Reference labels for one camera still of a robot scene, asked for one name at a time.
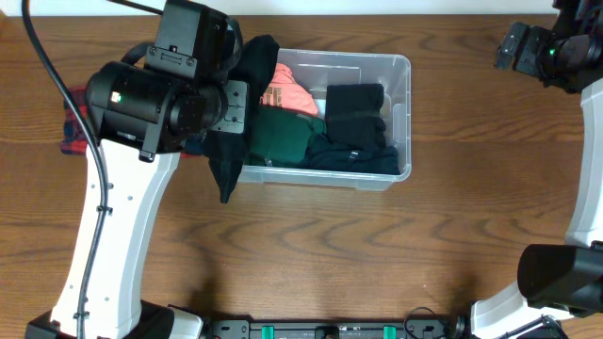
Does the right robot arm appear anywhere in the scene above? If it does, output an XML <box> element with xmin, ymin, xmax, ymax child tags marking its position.
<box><xmin>452</xmin><ymin>0</ymin><xmax>602</xmax><ymax>338</ymax></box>

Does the pink shirt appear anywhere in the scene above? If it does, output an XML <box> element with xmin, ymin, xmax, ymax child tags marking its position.
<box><xmin>260</xmin><ymin>63</ymin><xmax>318</xmax><ymax>117</ymax></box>

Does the dark navy garment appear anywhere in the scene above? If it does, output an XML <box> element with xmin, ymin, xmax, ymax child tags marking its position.
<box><xmin>300</xmin><ymin>134</ymin><xmax>400</xmax><ymax>175</ymax></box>

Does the dark green garment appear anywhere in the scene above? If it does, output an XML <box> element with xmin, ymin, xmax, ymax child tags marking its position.
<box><xmin>247</xmin><ymin>106</ymin><xmax>326</xmax><ymax>168</ymax></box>

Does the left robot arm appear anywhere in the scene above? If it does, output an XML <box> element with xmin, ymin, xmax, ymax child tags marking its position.
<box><xmin>25</xmin><ymin>1</ymin><xmax>249</xmax><ymax>338</ymax></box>

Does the red navy plaid shirt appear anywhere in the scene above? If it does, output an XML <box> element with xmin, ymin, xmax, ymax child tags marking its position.
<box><xmin>60</xmin><ymin>85</ymin><xmax>90</xmax><ymax>155</ymax></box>

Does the black garment with strap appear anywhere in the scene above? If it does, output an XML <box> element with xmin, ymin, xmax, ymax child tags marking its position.
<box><xmin>325</xmin><ymin>84</ymin><xmax>386</xmax><ymax>152</ymax></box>

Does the clear plastic storage bin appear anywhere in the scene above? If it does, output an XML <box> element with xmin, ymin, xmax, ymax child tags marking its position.
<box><xmin>238</xmin><ymin>48</ymin><xmax>412</xmax><ymax>191</ymax></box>

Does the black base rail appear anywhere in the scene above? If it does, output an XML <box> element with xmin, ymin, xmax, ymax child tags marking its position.
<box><xmin>201</xmin><ymin>316</ymin><xmax>474</xmax><ymax>339</ymax></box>

